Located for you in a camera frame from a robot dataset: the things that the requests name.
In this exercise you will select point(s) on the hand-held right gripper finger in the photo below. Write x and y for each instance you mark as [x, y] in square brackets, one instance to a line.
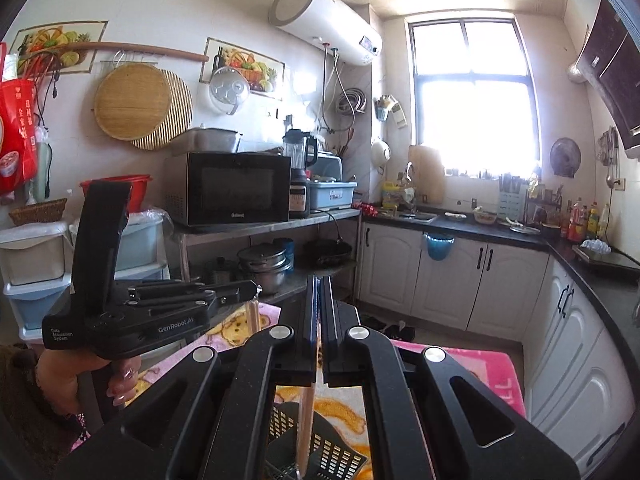
[327, 320]
[315, 325]

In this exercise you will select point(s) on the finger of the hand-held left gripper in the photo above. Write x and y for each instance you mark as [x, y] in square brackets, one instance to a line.
[200, 290]
[200, 305]

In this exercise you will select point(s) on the wooden chopsticks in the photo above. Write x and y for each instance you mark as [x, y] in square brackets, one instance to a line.
[254, 317]
[305, 425]

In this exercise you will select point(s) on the black perforated utensil holder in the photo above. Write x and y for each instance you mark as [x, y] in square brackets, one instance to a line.
[335, 460]

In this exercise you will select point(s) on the person's left forearm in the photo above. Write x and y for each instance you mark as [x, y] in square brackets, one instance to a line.
[30, 420]

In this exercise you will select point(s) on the person's left hand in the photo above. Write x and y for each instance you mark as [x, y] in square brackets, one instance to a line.
[57, 375]

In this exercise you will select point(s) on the red plastic basin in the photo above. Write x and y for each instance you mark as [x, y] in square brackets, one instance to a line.
[140, 192]

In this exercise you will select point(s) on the black wok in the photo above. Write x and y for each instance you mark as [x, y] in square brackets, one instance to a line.
[325, 255]

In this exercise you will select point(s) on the stacked steel pots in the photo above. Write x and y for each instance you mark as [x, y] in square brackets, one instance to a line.
[262, 265]

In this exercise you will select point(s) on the wicker basket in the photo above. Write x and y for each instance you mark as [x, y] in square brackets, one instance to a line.
[37, 212]

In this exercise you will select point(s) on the white and blue drawer unit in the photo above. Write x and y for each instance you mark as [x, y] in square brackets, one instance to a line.
[30, 255]

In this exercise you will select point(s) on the steel shelf rack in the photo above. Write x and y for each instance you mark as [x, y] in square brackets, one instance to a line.
[260, 227]

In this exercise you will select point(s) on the black microwave oven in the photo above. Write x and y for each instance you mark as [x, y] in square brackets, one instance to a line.
[230, 190]

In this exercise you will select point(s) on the blue grey plastic box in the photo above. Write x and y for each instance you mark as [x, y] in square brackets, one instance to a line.
[330, 197]

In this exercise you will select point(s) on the white kitchen cabinets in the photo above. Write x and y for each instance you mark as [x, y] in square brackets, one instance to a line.
[450, 280]

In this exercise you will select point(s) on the blue hanging bin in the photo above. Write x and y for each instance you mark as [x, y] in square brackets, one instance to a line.
[440, 247]

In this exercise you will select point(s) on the round bamboo tray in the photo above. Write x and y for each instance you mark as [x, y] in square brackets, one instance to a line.
[132, 102]

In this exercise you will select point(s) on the red plastic bag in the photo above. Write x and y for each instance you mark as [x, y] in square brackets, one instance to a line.
[15, 125]

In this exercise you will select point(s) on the steel lidded container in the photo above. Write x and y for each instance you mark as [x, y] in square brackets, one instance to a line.
[210, 141]

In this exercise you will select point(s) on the round woven mat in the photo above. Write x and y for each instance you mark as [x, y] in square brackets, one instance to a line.
[180, 115]

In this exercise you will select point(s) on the pink bear-print blanket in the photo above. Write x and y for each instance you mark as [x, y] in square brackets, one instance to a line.
[475, 375]

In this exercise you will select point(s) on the black blender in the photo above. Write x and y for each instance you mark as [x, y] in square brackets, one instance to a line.
[297, 155]

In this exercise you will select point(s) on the white hanging colander ladle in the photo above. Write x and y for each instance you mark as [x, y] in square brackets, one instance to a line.
[380, 152]

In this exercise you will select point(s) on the wooden cutting board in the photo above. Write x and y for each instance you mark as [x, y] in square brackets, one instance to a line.
[427, 175]

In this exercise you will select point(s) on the glass pot lid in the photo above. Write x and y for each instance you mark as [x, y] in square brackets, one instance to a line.
[227, 90]

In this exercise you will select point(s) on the long wooden rolling pin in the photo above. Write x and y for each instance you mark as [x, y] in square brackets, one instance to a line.
[150, 49]

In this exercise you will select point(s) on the green knife rack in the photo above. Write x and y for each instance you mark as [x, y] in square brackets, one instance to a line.
[510, 200]

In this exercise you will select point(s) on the kitchen window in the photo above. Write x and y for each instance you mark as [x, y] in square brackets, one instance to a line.
[475, 110]

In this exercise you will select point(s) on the row of condiment bottles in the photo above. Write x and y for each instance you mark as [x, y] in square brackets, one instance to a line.
[577, 225]

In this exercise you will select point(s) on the black kitchen countertop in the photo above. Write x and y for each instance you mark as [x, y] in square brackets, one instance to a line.
[600, 290]

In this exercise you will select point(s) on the round dark pan lid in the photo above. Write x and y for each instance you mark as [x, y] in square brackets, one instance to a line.
[565, 157]

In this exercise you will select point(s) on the black induction cooker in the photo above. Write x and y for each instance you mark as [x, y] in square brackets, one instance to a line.
[610, 262]

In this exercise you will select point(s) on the white water heater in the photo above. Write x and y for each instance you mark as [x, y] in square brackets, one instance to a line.
[330, 25]

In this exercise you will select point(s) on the dark range hood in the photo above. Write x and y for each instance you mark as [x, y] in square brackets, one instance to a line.
[610, 60]

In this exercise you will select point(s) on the fruit wall poster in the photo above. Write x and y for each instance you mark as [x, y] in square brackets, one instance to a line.
[45, 40]
[260, 72]

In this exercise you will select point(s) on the wall-mounted utensil caddy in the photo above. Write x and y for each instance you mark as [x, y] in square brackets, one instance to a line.
[387, 107]

